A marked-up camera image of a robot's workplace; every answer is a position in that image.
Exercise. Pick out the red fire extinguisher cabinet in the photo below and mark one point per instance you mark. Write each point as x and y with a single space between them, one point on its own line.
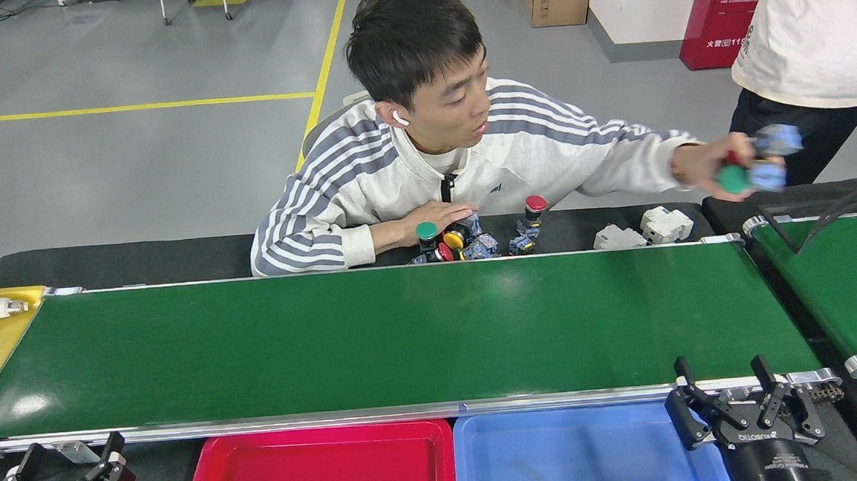
720 22

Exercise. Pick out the seated person's right hand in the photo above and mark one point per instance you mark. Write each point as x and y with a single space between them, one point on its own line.
434 212

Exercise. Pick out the blue plastic tray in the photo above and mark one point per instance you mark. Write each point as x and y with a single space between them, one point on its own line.
561 463

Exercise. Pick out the short green conveyor belt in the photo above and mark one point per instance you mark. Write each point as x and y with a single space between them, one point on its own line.
855 289

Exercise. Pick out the white circuit breaker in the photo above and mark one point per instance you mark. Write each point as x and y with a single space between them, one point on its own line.
666 224
618 238

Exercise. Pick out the red plastic tray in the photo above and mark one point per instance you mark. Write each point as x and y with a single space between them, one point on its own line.
324 477

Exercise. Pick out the white wheeled stand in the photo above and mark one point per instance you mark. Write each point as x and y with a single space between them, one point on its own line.
164 11

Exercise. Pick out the seated person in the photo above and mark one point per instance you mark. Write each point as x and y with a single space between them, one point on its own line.
528 160

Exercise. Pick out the white earbud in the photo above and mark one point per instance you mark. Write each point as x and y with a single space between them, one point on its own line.
400 117

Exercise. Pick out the yellow head push button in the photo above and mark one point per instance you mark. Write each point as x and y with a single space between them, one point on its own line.
454 240

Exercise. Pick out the seated person's left hand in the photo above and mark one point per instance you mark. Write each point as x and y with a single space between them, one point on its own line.
699 164

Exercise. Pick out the long green conveyor belt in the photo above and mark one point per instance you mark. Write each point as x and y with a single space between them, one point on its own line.
331 343

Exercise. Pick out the standing person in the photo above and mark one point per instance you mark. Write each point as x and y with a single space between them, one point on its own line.
810 39

